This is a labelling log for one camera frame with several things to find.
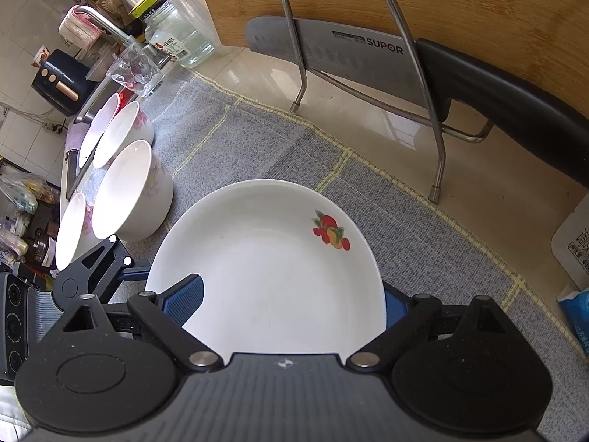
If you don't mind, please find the grey and teal checked mat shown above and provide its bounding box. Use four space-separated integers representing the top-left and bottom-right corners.
60 71 589 442

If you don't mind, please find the pink and white dishcloth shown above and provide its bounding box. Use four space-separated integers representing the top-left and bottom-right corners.
58 5 105 52

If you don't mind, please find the black handled kitchen knife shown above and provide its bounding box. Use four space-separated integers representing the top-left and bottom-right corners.
245 15 589 187

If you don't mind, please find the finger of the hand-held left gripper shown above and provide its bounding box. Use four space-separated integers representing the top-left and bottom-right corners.
69 235 152 303

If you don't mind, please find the dark air fryer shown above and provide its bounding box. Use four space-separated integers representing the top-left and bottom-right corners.
31 48 91 119

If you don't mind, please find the white and blue salt bag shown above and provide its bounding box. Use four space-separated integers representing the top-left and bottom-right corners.
551 209 589 379

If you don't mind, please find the metal wire rack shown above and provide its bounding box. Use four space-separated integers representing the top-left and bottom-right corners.
274 0 493 204

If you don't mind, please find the clear glass mug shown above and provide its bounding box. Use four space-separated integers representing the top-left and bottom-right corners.
106 39 167 99

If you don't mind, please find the plastic bag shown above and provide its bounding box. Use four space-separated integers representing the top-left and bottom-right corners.
0 168 38 215

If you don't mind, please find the glass jar with green lid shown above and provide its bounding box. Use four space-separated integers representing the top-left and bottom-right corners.
128 0 217 68

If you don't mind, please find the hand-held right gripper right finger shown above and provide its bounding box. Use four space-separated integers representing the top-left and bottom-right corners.
345 281 513 372

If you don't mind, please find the white drain basket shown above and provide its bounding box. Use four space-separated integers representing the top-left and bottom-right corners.
78 93 121 170

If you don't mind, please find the steel faucet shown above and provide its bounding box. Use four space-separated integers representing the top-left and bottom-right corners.
73 4 139 56

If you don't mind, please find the steel sink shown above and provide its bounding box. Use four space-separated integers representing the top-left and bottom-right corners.
64 50 139 194

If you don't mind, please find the white fruit print plate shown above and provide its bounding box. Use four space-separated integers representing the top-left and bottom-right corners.
144 178 388 365

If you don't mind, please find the white floral bowl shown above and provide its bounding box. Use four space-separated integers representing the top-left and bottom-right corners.
94 101 155 169
91 140 175 243
54 192 95 272

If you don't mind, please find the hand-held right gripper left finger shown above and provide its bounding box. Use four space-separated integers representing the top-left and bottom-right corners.
61 273 222 372

